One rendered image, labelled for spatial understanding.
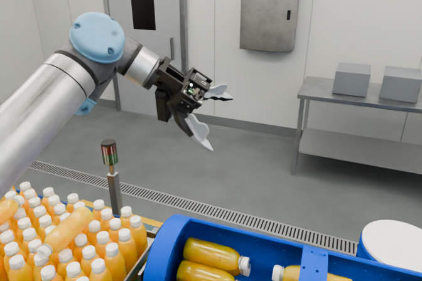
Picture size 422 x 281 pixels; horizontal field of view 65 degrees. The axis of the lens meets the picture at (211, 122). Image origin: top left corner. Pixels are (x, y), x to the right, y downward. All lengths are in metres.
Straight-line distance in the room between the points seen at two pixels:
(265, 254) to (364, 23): 3.18
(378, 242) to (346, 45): 2.91
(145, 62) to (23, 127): 0.30
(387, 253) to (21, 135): 1.20
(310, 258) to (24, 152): 0.74
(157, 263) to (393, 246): 0.83
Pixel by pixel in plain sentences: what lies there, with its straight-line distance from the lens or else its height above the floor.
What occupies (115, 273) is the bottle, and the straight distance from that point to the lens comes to 1.23.
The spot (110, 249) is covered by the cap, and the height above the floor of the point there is 1.10.
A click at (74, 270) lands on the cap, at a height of 1.10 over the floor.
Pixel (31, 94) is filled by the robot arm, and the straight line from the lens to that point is 0.48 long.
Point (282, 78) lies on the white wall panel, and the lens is 4.18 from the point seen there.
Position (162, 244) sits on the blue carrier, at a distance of 1.00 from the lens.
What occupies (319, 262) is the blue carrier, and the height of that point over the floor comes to 1.23.
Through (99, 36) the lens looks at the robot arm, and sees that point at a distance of 0.50.
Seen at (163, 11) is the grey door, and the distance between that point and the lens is 4.54.
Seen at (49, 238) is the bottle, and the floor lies 1.16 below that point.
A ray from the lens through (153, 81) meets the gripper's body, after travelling 0.68.
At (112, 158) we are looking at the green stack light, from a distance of 1.50.
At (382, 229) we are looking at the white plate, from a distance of 1.46.
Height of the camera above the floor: 1.90
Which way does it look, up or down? 24 degrees down
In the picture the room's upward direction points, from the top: straight up
